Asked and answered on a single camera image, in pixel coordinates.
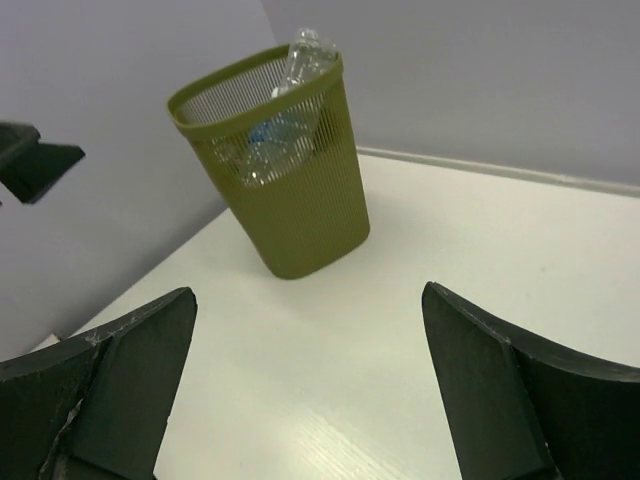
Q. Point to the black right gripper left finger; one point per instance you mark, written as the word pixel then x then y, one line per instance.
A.
pixel 97 405

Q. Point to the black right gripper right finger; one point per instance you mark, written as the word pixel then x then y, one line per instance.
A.
pixel 520 406

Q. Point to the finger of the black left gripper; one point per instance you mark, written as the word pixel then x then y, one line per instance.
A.
pixel 29 167

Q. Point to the blue label bottle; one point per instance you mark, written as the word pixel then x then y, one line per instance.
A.
pixel 278 145

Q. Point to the clear bottle no label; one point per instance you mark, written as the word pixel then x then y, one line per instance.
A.
pixel 310 55

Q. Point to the green mesh waste bin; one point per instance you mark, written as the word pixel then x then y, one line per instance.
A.
pixel 313 215

